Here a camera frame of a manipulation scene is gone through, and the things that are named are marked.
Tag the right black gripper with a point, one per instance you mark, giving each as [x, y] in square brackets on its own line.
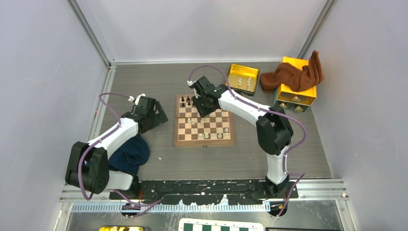
[203, 113]

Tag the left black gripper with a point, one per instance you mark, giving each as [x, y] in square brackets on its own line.
[159, 118]

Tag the wooden chess board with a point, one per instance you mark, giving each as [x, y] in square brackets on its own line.
[186, 134]

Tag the gold metal tin tray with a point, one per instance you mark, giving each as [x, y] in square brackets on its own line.
[243, 79]

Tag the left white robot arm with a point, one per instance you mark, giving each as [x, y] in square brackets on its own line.
[88, 166]

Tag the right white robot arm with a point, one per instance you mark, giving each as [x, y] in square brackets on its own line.
[273, 129]

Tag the green checkered calibration board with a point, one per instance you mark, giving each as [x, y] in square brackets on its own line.
[192, 224]

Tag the dark blue cloth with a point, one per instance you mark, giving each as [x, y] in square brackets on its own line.
[132, 154]

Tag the yellow drawer box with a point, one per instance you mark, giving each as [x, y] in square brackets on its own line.
[294, 101]

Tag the brown cloth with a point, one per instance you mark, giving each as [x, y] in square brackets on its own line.
[297, 79]

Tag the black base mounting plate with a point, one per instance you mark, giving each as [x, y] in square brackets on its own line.
[204, 192]

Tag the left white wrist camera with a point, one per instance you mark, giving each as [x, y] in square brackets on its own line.
[135, 100]

